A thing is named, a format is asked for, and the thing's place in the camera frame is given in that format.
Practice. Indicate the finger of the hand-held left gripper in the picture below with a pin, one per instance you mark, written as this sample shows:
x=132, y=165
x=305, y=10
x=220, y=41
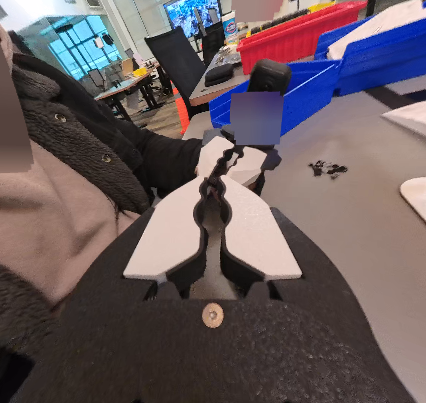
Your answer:
x=209, y=156
x=249, y=166

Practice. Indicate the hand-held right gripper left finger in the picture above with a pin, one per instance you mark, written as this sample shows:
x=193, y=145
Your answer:
x=166, y=239

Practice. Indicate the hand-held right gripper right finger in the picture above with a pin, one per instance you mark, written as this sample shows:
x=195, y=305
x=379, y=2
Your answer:
x=259, y=239

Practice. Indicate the white desk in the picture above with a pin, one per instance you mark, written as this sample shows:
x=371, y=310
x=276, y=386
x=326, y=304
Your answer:
x=332, y=226

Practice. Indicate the wooden office desk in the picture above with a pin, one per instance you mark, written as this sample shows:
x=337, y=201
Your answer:
x=123, y=88

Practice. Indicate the red storage bin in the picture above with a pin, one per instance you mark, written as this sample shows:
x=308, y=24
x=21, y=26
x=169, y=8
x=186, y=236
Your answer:
x=293, y=40

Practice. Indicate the orange ribbed object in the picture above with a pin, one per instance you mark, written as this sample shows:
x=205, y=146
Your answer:
x=184, y=116

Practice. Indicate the black zip case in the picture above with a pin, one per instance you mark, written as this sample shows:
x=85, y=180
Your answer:
x=218, y=73

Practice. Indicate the white table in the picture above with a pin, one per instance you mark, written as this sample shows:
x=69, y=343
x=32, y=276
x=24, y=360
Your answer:
x=216, y=93

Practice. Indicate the wipes canister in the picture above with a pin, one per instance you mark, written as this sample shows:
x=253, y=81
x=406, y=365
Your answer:
x=229, y=26

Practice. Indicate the pile of small dark bricks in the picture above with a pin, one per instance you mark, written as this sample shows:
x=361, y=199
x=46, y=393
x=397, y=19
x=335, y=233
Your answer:
x=327, y=169

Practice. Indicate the yellow bin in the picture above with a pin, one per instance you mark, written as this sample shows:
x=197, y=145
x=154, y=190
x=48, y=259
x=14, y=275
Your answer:
x=321, y=6

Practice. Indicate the black office chair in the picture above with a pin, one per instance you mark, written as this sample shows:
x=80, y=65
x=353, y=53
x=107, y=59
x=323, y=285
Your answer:
x=176, y=60

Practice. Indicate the large display screen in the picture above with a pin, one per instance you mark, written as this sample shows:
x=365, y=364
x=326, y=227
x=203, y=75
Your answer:
x=193, y=10

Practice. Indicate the white folded paper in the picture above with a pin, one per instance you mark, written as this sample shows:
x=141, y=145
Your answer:
x=382, y=23

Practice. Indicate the person's dark fleece jacket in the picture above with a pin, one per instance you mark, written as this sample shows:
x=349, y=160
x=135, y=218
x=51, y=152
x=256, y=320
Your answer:
x=83, y=143

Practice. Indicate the white paper bag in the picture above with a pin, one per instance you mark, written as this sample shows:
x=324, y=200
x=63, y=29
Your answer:
x=409, y=116

